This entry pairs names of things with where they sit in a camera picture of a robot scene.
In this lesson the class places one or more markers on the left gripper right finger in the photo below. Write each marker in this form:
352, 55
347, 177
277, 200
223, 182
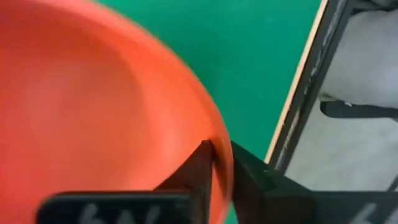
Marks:
273, 202

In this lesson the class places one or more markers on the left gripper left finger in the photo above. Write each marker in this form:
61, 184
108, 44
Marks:
174, 202

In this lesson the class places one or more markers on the orange plastic bowl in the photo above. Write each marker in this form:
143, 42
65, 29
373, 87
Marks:
93, 93

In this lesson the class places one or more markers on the black floor stand bar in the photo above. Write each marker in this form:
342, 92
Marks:
357, 110

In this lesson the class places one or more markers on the black aluminium table frame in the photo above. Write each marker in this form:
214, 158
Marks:
311, 87

